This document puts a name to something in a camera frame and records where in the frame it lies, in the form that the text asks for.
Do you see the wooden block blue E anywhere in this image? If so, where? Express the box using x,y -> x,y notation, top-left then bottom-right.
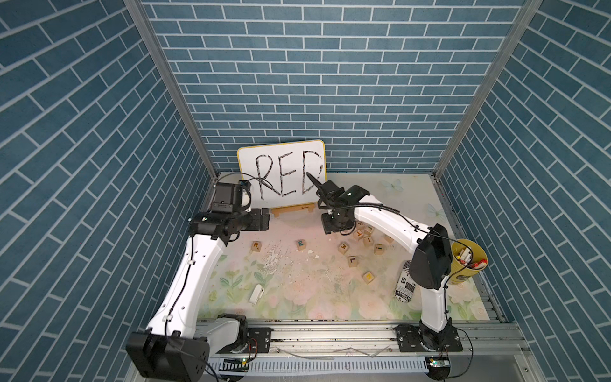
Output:
296,240 -> 307,251

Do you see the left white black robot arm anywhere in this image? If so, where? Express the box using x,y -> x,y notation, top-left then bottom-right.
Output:
126,180 -> 270,381

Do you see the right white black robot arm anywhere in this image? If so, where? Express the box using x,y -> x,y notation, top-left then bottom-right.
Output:
316,181 -> 455,352

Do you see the white whiteboard reading RED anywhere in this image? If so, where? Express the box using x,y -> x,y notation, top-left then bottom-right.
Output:
237,140 -> 326,209

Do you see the wooden block yellow letter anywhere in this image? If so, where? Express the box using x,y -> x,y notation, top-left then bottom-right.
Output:
363,272 -> 376,284

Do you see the wooden whiteboard easel stand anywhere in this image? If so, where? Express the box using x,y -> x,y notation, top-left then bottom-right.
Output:
271,203 -> 316,218

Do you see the wooden block brown W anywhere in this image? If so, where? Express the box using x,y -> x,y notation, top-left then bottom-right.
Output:
337,242 -> 349,255

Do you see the wooden block green J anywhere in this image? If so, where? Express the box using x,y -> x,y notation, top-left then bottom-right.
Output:
364,225 -> 375,237

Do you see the wooden block brown I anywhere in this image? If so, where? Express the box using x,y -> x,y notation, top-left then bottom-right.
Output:
362,237 -> 374,248

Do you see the wooden block green I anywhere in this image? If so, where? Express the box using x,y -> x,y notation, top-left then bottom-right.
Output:
374,244 -> 386,255

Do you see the small white eraser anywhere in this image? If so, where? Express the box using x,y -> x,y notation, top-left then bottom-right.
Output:
248,284 -> 264,306

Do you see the flag printed metal tin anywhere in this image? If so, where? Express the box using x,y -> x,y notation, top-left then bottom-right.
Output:
395,260 -> 416,303

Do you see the yellow marker cup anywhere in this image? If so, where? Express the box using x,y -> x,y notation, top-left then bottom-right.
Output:
450,239 -> 488,284

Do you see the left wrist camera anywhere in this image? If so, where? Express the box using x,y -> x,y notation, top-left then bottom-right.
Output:
237,180 -> 252,211

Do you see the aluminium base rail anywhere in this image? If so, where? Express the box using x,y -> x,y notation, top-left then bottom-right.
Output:
199,321 -> 542,381

